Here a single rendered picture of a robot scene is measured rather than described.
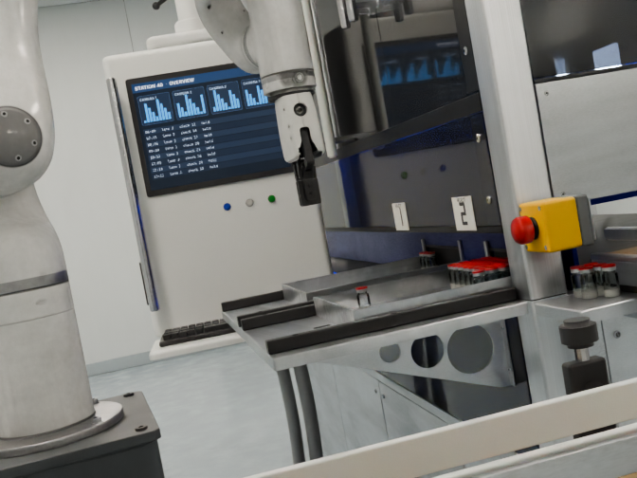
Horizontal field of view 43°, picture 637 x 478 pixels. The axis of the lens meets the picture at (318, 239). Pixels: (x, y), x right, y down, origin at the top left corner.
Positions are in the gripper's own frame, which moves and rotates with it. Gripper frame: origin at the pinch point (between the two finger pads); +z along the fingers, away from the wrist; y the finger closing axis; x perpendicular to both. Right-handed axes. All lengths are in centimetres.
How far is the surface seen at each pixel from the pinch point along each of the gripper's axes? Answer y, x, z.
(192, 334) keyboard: 73, 19, 28
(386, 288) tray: 19.7, -15.6, 20.1
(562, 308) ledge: -21.2, -28.2, 22.4
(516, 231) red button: -18.5, -24.5, 10.8
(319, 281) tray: 54, -11, 20
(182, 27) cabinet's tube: 94, 5, -50
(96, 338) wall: 544, 74, 81
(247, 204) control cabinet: 88, -3, 0
